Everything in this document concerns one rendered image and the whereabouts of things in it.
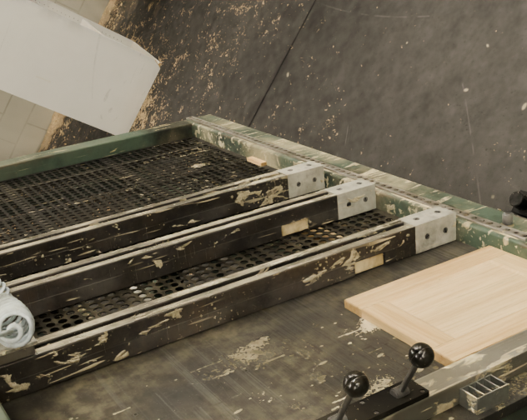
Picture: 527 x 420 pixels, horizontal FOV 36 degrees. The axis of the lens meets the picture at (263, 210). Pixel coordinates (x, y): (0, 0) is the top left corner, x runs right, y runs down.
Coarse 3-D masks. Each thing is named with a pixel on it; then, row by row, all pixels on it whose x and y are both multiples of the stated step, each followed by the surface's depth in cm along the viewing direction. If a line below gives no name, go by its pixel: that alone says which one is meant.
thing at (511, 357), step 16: (512, 336) 141; (480, 352) 137; (496, 352) 136; (512, 352) 136; (448, 368) 133; (464, 368) 133; (480, 368) 132; (496, 368) 133; (512, 368) 135; (432, 384) 129; (448, 384) 129; (464, 384) 130; (432, 400) 127; (448, 400) 129; (400, 416) 124; (416, 416) 126; (432, 416) 128
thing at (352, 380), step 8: (344, 376) 113; (352, 376) 112; (360, 376) 112; (344, 384) 112; (352, 384) 111; (360, 384) 111; (368, 384) 112; (352, 392) 111; (360, 392) 111; (344, 400) 116; (344, 408) 117; (336, 416) 119; (344, 416) 120
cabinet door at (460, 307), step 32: (480, 256) 178; (512, 256) 176; (384, 288) 167; (416, 288) 166; (448, 288) 165; (480, 288) 164; (512, 288) 163; (384, 320) 154; (416, 320) 153; (448, 320) 153; (480, 320) 152; (512, 320) 150; (448, 352) 142
